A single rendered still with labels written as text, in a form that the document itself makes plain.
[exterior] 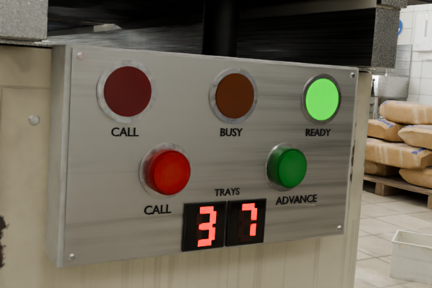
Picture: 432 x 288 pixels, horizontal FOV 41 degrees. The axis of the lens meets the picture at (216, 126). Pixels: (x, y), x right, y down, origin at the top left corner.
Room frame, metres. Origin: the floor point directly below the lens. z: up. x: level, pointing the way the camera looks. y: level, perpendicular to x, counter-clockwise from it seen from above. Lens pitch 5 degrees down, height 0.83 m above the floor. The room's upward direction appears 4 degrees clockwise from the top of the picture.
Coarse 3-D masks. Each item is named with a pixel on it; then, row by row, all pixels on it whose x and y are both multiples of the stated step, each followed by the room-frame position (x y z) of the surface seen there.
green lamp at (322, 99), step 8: (320, 80) 0.44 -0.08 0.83; (328, 80) 0.45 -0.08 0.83; (312, 88) 0.44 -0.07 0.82; (320, 88) 0.44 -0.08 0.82; (328, 88) 0.45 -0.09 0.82; (312, 96) 0.44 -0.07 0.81; (320, 96) 0.44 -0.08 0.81; (328, 96) 0.45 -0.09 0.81; (336, 96) 0.45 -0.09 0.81; (312, 104) 0.44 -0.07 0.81; (320, 104) 0.45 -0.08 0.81; (328, 104) 0.45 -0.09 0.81; (336, 104) 0.45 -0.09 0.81; (312, 112) 0.44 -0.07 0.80; (320, 112) 0.45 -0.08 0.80; (328, 112) 0.45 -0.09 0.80
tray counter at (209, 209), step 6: (204, 210) 0.40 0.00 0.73; (210, 210) 0.40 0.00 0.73; (198, 216) 0.39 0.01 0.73; (210, 216) 0.40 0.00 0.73; (198, 222) 0.39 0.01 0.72; (210, 222) 0.40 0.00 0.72; (204, 228) 0.40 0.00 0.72; (210, 228) 0.40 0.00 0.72; (198, 234) 0.39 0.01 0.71; (210, 234) 0.40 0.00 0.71; (198, 240) 0.39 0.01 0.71; (204, 240) 0.40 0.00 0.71; (210, 240) 0.40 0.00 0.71; (198, 246) 0.39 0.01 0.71
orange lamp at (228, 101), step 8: (224, 80) 0.40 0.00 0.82; (232, 80) 0.40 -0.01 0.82; (240, 80) 0.41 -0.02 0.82; (248, 80) 0.41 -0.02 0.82; (224, 88) 0.40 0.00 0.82; (232, 88) 0.40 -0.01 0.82; (240, 88) 0.41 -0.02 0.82; (248, 88) 0.41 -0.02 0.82; (216, 96) 0.40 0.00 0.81; (224, 96) 0.40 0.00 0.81; (232, 96) 0.40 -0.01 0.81; (240, 96) 0.41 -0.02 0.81; (248, 96) 0.41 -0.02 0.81; (224, 104) 0.40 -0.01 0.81; (232, 104) 0.40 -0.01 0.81; (240, 104) 0.41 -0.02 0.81; (248, 104) 0.41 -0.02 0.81; (224, 112) 0.40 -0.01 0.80; (232, 112) 0.40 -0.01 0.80; (240, 112) 0.41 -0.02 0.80
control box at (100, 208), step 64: (64, 64) 0.35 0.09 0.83; (128, 64) 0.36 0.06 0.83; (192, 64) 0.39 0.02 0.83; (256, 64) 0.42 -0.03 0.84; (320, 64) 0.45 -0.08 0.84; (64, 128) 0.35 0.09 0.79; (128, 128) 0.37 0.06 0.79; (192, 128) 0.39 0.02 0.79; (256, 128) 0.42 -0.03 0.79; (320, 128) 0.45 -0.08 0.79; (64, 192) 0.35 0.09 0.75; (128, 192) 0.37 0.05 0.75; (192, 192) 0.39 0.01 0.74; (256, 192) 0.42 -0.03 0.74; (320, 192) 0.45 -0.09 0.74; (64, 256) 0.35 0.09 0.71; (128, 256) 0.37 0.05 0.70
